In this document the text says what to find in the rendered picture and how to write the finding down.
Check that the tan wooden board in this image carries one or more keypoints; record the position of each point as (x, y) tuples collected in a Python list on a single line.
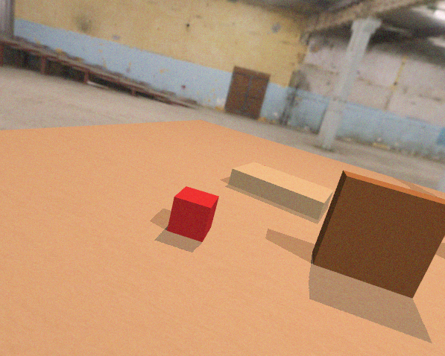
[(292, 192)]

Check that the red cube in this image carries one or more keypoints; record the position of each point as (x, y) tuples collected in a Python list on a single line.
[(192, 213)]

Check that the brown square block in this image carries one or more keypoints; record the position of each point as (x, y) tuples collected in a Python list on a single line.
[(380, 233)]

